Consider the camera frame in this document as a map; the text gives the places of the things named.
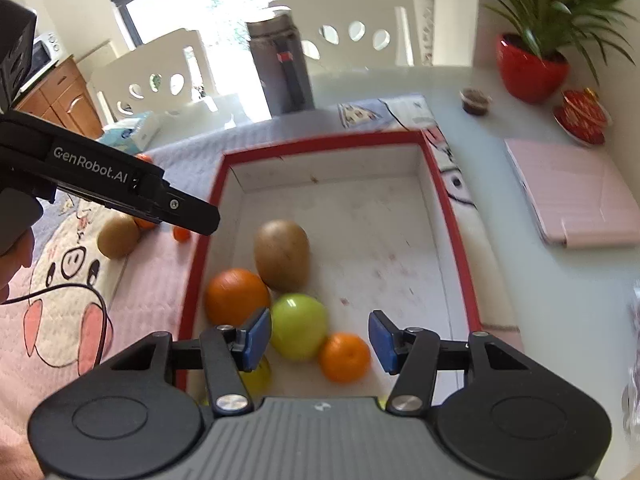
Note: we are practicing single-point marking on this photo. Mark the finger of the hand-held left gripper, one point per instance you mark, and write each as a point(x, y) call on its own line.
point(192, 212)

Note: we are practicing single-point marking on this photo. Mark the small orange kumquat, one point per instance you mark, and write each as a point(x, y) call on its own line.
point(181, 233)

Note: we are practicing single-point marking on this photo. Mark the large orange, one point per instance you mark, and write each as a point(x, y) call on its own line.
point(237, 296)

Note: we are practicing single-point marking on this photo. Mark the small clear jar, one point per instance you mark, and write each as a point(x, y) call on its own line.
point(475, 101)

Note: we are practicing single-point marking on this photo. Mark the blue tissue pack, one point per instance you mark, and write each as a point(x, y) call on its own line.
point(131, 132)

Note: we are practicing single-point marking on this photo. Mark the pink tablet case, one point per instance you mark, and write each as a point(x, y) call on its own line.
point(580, 192)

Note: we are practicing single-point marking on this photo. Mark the grey water bottle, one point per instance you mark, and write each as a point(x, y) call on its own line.
point(280, 65)

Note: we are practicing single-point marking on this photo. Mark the wooden cabinet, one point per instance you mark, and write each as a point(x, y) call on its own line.
point(60, 97)

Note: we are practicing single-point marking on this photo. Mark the clear plastic bag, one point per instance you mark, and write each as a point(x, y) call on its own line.
point(634, 390)

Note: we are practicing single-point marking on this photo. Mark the white microwave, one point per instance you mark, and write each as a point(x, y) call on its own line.
point(44, 55)

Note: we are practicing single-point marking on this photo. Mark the brown kiwi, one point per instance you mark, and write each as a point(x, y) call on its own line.
point(118, 237)
point(281, 254)

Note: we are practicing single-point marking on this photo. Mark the red candy dish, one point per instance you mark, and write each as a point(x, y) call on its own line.
point(582, 117)

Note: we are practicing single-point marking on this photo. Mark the cartoon pig printed blanket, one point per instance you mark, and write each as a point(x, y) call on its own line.
point(60, 270)

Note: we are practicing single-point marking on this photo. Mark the person's left hand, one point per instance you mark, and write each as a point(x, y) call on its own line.
point(17, 270)

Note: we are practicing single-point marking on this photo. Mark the potted plant in red pot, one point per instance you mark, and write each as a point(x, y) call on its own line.
point(532, 67)

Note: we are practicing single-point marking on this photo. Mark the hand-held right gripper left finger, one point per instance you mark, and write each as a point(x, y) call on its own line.
point(260, 337)

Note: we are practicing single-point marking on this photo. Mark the red and white cardboard box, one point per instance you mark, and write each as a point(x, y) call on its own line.
point(350, 240)

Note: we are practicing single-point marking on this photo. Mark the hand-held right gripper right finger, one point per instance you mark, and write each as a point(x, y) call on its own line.
point(382, 342)

